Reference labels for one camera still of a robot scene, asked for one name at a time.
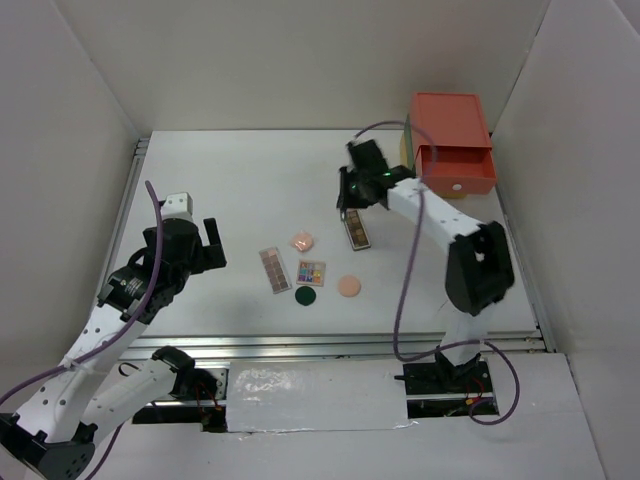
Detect brown eyeshadow palette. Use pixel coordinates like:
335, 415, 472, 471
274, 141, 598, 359
343, 209, 371, 251

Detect colourful square eyeshadow palette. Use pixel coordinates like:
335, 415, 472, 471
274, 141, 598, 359
296, 259, 326, 287

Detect red top drawer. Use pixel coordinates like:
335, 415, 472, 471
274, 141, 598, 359
407, 92, 497, 198

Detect pink eyeshadow palette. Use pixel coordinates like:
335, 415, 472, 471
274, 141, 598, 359
259, 247, 292, 294

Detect green drawer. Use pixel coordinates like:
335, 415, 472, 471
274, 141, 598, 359
401, 115, 416, 173

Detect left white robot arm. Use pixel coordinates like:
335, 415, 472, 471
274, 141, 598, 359
1, 218, 226, 479

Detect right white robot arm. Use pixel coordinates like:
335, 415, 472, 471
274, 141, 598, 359
336, 140, 515, 392

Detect wrapped peach makeup puff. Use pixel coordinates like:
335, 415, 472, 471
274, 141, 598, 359
289, 230, 315, 253

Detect bare peach makeup puff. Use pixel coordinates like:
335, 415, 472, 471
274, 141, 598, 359
337, 275, 362, 298

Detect dark green round compact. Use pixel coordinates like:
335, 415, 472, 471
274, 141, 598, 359
294, 285, 317, 306

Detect white foil-edged cover plate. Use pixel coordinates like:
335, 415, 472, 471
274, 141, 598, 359
226, 360, 413, 433

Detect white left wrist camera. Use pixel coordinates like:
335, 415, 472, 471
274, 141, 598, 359
160, 192, 193, 222

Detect aluminium frame rail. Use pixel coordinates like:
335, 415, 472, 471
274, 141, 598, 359
97, 134, 556, 359

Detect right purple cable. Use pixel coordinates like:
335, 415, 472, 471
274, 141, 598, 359
352, 119, 522, 425

